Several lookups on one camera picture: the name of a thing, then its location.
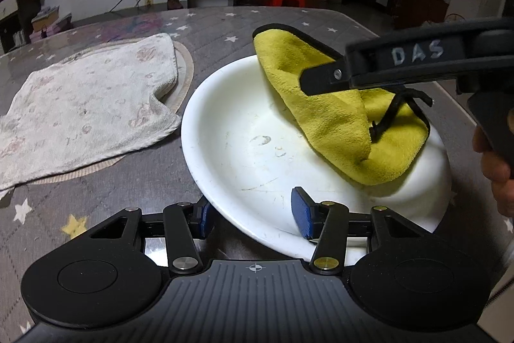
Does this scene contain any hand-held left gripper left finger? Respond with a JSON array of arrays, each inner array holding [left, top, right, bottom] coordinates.
[[86, 200, 213, 275]]

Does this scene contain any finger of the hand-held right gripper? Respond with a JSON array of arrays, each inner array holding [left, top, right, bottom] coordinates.
[[299, 59, 356, 96]]

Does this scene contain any white bowl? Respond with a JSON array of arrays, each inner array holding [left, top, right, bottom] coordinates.
[[181, 54, 451, 262]]

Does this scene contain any white floral towel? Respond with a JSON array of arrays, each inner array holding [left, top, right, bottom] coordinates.
[[0, 33, 182, 191]]

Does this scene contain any yellow microfiber cloth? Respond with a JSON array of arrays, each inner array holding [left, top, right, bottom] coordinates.
[[252, 23, 434, 186]]

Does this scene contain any person's right hand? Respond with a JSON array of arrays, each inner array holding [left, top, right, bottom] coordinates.
[[473, 125, 514, 217]]

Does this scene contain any beige round placemat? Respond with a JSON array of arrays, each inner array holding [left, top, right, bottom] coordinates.
[[24, 38, 195, 187]]

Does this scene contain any grey star-print table mat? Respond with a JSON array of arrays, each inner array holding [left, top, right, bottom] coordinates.
[[0, 5, 514, 328]]

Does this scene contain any stack of gift boxes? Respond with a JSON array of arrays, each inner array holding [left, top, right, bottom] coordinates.
[[31, 5, 73, 42]]

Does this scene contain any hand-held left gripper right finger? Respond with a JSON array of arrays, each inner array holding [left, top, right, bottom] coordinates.
[[291, 186, 422, 275]]

